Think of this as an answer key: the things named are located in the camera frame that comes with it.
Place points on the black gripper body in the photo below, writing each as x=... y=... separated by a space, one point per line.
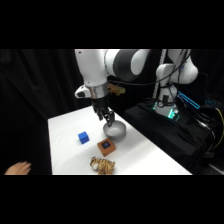
x=101 y=105

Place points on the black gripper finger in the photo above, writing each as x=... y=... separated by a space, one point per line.
x=101 y=116
x=110 y=119

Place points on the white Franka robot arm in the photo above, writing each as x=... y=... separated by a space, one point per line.
x=96 y=66

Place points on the orange block with blue top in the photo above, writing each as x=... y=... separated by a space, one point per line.
x=106 y=146

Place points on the blue cube block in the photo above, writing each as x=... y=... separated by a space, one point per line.
x=83 y=137

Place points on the bare person hand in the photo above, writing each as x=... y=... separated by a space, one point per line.
x=18 y=168

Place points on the grey metal bowl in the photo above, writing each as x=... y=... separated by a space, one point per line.
x=116 y=131

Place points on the yellow tag object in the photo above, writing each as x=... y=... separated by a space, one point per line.
x=117 y=89

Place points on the striped tiger plush toy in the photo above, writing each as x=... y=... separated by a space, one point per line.
x=102 y=165

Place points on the black cloth covered stand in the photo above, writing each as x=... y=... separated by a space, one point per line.
x=166 y=140

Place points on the black curtain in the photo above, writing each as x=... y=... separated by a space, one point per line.
x=36 y=100

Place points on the white vertical pole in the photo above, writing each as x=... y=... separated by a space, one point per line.
x=159 y=73

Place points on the blue lit device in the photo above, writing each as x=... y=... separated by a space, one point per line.
x=188 y=99

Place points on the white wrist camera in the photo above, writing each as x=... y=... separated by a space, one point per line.
x=81 y=92

